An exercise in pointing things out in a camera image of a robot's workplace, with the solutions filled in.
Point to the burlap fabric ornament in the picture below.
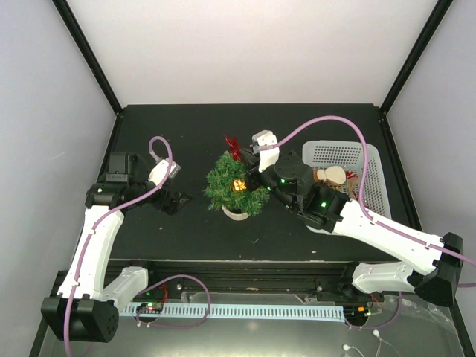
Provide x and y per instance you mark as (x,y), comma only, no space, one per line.
(351,187)

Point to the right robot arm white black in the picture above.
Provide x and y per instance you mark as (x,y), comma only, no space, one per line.
(427,265)

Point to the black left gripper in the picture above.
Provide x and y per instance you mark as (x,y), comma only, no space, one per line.
(172,207)

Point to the white plastic basket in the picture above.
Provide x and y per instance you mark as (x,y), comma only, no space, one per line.
(350,156)

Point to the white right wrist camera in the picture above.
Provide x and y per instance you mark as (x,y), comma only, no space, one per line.
(264,143)

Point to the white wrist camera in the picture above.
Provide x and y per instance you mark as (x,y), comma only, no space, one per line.
(164,169)
(264,143)

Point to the gold gift box ornament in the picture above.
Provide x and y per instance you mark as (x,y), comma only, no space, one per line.
(239,185)

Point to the small green christmas tree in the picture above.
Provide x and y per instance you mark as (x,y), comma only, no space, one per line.
(226,188)

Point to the white slotted cable duct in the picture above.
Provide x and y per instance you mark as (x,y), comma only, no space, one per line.
(235,311)

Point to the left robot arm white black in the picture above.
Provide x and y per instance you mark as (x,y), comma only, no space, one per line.
(84,308)

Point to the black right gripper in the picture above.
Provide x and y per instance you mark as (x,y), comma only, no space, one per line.
(251,166)

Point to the red star ornament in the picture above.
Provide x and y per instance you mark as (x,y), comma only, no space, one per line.
(233,147)

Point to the cream felt snowman ornament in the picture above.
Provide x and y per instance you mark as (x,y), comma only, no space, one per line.
(333,175)

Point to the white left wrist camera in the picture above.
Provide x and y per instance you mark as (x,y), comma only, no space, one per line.
(164,169)

